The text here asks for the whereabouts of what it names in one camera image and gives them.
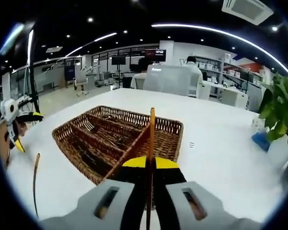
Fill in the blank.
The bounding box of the white office desk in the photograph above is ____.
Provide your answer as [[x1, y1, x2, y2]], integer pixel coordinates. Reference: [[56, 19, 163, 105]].
[[199, 81, 249, 108]]

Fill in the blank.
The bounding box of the white swivel chair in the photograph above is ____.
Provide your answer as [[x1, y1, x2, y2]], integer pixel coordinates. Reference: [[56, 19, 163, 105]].
[[72, 71, 90, 97]]

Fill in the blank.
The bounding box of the dark standing banner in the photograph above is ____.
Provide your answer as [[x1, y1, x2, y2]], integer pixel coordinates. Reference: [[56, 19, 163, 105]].
[[64, 59, 75, 82]]

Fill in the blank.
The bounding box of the brown wooden chopstick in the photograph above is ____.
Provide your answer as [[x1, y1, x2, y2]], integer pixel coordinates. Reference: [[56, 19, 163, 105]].
[[32, 152, 42, 218], [145, 107, 157, 230]]

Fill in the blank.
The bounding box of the black studio light stand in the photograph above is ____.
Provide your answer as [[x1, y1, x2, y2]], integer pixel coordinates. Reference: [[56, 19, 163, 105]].
[[25, 28, 40, 113]]

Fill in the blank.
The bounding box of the silver table knife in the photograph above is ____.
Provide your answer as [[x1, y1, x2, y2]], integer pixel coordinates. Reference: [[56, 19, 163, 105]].
[[72, 143, 108, 175]]

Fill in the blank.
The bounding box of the group of ceiling spotlights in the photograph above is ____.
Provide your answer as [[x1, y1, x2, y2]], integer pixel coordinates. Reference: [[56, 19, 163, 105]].
[[4, 14, 279, 80]]

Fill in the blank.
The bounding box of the storage shelf with boxes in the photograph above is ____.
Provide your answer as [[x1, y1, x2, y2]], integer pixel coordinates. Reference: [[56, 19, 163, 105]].
[[196, 54, 267, 96]]

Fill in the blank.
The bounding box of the green plant in white pot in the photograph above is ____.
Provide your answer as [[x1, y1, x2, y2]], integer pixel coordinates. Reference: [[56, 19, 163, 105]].
[[258, 73, 288, 175]]

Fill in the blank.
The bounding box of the silver fork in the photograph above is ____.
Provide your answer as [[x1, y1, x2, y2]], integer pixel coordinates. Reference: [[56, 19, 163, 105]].
[[82, 120, 104, 138]]

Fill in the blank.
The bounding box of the person's left hand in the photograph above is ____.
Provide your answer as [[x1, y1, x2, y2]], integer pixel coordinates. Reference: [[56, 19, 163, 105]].
[[18, 122, 28, 137]]

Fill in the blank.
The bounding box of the brown wicker utensil storage tray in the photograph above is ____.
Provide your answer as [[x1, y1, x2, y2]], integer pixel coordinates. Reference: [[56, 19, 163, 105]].
[[51, 105, 184, 185]]

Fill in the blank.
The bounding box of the blue object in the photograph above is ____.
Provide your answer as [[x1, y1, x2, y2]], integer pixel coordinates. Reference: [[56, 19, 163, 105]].
[[251, 132, 271, 152]]

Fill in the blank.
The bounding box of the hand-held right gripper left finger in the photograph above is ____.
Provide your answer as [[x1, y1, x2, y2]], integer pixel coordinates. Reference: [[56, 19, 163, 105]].
[[39, 157, 151, 230]]

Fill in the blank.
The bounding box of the ceiling air conditioner vent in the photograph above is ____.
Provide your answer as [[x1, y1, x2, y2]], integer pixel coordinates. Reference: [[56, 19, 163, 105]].
[[221, 0, 275, 26]]

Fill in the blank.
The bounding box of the curved ceiling light strip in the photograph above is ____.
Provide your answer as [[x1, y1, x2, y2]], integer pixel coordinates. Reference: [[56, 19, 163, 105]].
[[150, 23, 288, 77]]

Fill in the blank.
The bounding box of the straight ceiling light strip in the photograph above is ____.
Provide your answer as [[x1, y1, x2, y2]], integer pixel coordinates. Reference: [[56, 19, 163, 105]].
[[64, 32, 118, 58]]

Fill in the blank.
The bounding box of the white cup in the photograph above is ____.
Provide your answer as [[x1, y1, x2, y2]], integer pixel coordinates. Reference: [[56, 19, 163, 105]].
[[252, 118, 264, 132]]

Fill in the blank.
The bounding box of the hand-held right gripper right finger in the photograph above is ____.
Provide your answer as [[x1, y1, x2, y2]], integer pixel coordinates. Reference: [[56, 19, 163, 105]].
[[150, 157, 262, 230]]

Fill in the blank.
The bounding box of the white mesh office chair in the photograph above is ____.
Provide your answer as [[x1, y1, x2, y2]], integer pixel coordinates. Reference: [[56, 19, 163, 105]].
[[143, 64, 195, 96]]

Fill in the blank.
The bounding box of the black monitor on stand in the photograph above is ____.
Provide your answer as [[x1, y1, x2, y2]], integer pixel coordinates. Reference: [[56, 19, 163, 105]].
[[111, 56, 127, 66]]

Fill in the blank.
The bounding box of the red wall screen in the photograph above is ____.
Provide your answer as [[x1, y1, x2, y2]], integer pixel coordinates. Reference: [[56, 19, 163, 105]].
[[144, 49, 167, 63]]

